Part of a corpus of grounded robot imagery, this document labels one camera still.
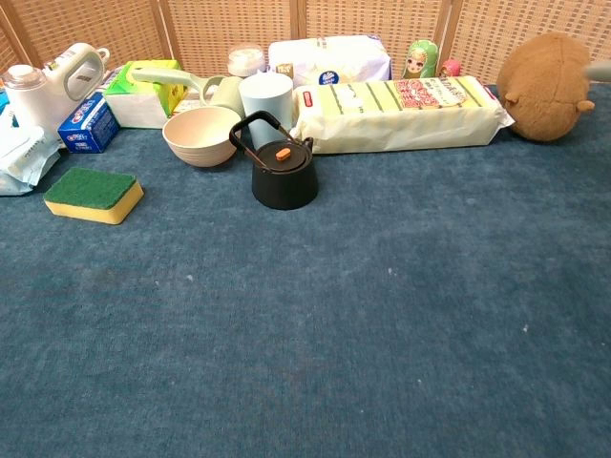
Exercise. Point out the green nesting doll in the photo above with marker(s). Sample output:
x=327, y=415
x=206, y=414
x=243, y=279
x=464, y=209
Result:
x=419, y=62

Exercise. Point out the pale green ladle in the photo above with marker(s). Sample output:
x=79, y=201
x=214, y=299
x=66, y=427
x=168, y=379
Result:
x=162, y=76

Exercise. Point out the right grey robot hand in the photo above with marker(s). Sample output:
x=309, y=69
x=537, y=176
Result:
x=599, y=71

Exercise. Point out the brown plush toy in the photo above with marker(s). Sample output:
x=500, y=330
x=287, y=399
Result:
x=544, y=90

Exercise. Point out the green tissue box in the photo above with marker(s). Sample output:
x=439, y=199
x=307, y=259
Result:
x=138, y=110

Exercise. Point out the long yellow sponge pack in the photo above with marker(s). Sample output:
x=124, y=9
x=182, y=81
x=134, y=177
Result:
x=406, y=124

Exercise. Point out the wicker folding screen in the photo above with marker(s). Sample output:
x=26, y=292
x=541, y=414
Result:
x=215, y=28

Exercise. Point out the light blue cup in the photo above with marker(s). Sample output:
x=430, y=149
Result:
x=267, y=100

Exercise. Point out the beige bowl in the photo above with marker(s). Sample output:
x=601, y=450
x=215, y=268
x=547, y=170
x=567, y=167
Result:
x=200, y=148

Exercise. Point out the clear jar with white contents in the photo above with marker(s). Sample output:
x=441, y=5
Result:
x=246, y=62

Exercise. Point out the white wet wipes pack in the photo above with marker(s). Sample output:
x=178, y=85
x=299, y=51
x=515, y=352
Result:
x=19, y=157

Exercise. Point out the blue cardboard box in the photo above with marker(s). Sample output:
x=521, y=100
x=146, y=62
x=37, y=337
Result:
x=88, y=129

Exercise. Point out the green and yellow sponge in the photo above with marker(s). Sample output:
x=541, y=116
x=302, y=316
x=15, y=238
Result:
x=90, y=191

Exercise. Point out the white bottle with clear cap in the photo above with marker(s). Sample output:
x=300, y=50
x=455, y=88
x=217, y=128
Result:
x=28, y=105

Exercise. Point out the pale green cup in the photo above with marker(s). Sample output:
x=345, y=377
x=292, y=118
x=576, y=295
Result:
x=231, y=95

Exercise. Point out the white tissue paper pack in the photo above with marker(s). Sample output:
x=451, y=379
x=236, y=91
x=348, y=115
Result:
x=334, y=57

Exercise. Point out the blue carpet cloth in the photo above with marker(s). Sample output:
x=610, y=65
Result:
x=286, y=334

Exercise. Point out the black lid with orange knob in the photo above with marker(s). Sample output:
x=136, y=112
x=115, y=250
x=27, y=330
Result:
x=296, y=157

